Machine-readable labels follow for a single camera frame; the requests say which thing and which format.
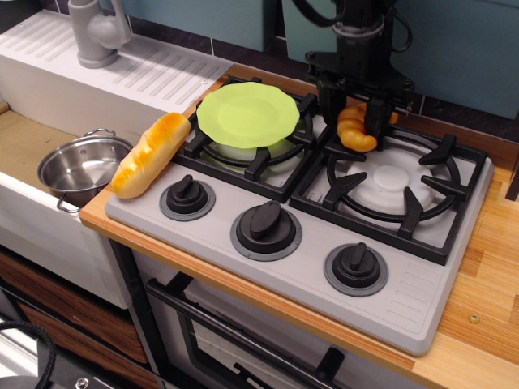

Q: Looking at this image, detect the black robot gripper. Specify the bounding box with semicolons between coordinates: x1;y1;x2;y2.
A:
305;38;414;151

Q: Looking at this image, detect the orange toy croissant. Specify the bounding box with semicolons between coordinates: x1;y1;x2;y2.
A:
337;103;378;152

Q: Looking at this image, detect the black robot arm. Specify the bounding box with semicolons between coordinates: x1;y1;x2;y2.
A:
294;1;414;152

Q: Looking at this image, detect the light green plastic plate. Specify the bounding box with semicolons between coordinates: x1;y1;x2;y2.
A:
196;82;300;149

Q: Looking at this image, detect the yellow toy bread loaf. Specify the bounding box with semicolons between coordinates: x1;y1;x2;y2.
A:
111;113;191;199

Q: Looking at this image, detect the small stainless steel pot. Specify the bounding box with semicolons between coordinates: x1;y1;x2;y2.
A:
37;128;133;213

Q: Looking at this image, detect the white toy sink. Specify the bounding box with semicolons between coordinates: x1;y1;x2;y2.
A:
1;11;231;309

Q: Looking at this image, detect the white right burner cap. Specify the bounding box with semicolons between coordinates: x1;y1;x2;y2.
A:
335;148;435;215

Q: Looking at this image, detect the black right burner grate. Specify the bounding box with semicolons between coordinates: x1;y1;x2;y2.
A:
290;126;491;265

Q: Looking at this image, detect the black burner grate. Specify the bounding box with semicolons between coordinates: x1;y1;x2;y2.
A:
290;126;491;265
174;76;328;203

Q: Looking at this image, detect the black left burner grate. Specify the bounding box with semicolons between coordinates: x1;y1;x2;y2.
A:
174;76;328;203

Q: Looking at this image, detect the grey toy stove top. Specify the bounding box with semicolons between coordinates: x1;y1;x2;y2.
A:
105;94;494;355

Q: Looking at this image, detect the black middle stove knob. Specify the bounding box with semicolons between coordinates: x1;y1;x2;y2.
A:
230;200;302;262

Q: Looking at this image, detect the black stove knob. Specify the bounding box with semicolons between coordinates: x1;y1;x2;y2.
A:
160;174;216;222
230;200;302;262
324;242;389;297

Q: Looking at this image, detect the black right stove knob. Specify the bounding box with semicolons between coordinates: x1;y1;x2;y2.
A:
324;242;389;297

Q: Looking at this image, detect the black left stove knob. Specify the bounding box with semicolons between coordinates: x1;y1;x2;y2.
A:
160;174;216;222

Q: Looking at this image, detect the grey toy faucet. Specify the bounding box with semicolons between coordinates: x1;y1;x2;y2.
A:
68;0;131;69

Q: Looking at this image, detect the toy oven door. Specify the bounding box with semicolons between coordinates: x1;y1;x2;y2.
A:
137;258;418;388

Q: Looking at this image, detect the wood grain drawer front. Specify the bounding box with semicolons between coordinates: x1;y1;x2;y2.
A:
1;247;160;388

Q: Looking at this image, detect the black oven door handle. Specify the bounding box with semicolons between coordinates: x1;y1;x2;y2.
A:
145;279;344;388

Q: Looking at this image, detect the black braided cable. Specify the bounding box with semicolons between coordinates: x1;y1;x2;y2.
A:
0;320;58;389

